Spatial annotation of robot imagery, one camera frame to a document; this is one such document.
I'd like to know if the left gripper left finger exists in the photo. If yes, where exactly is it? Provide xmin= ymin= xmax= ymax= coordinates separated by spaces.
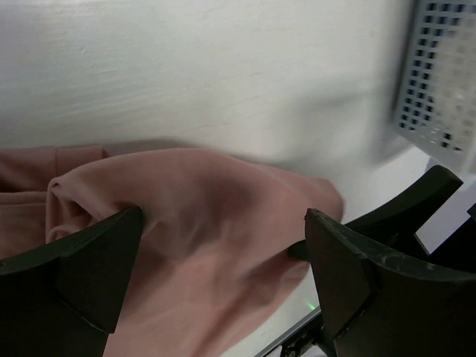
xmin=1 ymin=207 xmax=144 ymax=357

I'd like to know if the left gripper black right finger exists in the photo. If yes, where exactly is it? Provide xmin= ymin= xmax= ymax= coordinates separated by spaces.
xmin=305 ymin=209 xmax=475 ymax=356

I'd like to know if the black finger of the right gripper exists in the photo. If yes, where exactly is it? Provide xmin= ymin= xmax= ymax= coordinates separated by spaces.
xmin=346 ymin=165 xmax=463 ymax=263

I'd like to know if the pink t shirt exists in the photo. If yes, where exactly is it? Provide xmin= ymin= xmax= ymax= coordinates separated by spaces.
xmin=1 ymin=146 xmax=344 ymax=356

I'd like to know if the white plastic basket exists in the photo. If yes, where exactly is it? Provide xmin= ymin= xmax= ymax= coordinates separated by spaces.
xmin=393 ymin=1 xmax=475 ymax=175

